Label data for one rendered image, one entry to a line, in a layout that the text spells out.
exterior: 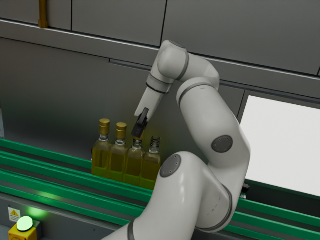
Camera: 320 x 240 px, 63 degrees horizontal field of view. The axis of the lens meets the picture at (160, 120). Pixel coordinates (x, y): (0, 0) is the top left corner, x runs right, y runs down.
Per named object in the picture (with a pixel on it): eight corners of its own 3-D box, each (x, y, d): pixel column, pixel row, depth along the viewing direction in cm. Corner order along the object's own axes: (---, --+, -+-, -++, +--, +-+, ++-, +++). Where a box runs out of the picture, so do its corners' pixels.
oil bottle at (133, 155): (139, 194, 98) (146, 144, 89) (135, 204, 93) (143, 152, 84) (125, 190, 99) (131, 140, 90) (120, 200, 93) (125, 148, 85)
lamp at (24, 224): (35, 223, 86) (35, 216, 85) (26, 233, 82) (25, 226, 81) (23, 219, 87) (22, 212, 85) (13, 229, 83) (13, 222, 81)
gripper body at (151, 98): (151, 74, 82) (138, 104, 87) (143, 82, 73) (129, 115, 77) (173, 84, 82) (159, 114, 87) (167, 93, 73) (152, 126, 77)
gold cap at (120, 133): (127, 135, 88) (128, 123, 86) (123, 139, 85) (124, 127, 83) (117, 132, 88) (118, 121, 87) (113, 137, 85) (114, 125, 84)
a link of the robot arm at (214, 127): (139, 119, 54) (174, 158, 63) (158, 210, 37) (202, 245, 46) (209, 76, 50) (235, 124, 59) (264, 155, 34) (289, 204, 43)
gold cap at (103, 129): (99, 135, 85) (99, 123, 83) (97, 129, 88) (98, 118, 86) (110, 134, 87) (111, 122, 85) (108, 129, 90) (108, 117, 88)
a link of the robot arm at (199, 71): (172, 114, 54) (155, 67, 71) (222, 127, 59) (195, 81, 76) (191, 79, 50) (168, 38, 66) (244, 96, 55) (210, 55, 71)
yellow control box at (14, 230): (42, 237, 90) (41, 221, 87) (27, 255, 83) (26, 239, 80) (24, 232, 91) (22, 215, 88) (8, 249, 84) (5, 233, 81)
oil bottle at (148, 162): (155, 198, 97) (164, 148, 88) (151, 208, 92) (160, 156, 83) (140, 194, 98) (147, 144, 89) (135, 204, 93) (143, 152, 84)
